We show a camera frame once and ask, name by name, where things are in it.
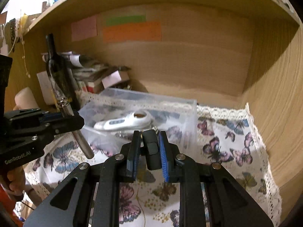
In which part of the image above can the black usb adapter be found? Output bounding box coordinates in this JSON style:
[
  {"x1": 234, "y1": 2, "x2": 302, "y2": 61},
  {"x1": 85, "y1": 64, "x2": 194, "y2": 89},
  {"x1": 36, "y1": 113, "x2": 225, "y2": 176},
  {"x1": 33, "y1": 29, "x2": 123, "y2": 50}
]
[{"x1": 142, "y1": 130, "x2": 162, "y2": 171}]

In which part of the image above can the white handheld thermometer device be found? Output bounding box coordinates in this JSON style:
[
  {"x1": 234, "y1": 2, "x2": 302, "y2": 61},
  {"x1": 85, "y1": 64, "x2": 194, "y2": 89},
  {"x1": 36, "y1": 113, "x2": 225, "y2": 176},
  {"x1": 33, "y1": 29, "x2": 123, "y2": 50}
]
[{"x1": 94, "y1": 110, "x2": 152, "y2": 131}]

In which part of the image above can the silver metal tube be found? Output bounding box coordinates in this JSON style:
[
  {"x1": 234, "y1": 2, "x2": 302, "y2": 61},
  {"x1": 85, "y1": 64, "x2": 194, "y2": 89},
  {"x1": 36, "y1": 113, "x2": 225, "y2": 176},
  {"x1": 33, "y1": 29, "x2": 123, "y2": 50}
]
[{"x1": 57, "y1": 97, "x2": 94, "y2": 159}]

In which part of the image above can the person's left hand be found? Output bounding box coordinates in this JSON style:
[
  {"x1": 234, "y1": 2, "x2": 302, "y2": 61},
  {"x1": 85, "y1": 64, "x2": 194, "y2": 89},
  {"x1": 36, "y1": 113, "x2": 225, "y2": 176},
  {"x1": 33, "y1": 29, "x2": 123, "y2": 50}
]
[{"x1": 1, "y1": 166, "x2": 26, "y2": 202}]

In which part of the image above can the clear plastic storage box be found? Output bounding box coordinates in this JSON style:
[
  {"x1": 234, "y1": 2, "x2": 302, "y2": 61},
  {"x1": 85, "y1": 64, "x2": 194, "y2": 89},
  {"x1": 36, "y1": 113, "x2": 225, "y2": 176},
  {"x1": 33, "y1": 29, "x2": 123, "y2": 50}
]
[{"x1": 79, "y1": 88, "x2": 197, "y2": 156}]

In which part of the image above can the butterfly print lace tablecloth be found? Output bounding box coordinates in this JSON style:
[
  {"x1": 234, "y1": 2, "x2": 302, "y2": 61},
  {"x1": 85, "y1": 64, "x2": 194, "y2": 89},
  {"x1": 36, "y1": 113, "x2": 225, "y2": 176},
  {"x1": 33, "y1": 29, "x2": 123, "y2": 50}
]
[{"x1": 25, "y1": 104, "x2": 281, "y2": 226}]

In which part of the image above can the dark wine bottle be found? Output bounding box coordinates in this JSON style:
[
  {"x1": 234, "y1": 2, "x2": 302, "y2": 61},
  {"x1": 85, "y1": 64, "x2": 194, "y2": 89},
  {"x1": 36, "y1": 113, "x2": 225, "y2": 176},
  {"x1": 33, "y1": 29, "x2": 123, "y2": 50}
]
[{"x1": 46, "y1": 33, "x2": 80, "y2": 111}]

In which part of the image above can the small pink white box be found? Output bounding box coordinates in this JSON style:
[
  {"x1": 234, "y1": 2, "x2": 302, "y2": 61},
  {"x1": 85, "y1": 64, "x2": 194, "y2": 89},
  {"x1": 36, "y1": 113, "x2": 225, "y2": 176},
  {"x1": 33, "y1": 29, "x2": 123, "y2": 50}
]
[{"x1": 102, "y1": 71, "x2": 129, "y2": 89}]

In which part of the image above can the pink sticky note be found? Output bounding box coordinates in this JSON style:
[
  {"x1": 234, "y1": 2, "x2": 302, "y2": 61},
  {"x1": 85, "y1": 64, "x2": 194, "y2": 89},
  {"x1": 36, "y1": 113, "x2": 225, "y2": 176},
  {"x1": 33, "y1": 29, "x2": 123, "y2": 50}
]
[{"x1": 71, "y1": 15, "x2": 98, "y2": 42}]

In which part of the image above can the orange sticky note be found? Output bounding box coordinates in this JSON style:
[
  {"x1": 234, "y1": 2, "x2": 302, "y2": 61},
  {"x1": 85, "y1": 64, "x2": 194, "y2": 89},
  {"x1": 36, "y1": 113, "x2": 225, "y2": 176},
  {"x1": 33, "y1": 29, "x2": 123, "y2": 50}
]
[{"x1": 103, "y1": 22, "x2": 162, "y2": 43}]

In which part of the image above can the green sticky note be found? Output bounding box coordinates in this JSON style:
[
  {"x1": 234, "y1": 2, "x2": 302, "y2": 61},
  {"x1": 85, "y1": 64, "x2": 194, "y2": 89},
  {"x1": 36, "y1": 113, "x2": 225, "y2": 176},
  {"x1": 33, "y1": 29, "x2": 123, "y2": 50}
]
[{"x1": 105, "y1": 15, "x2": 146, "y2": 27}]

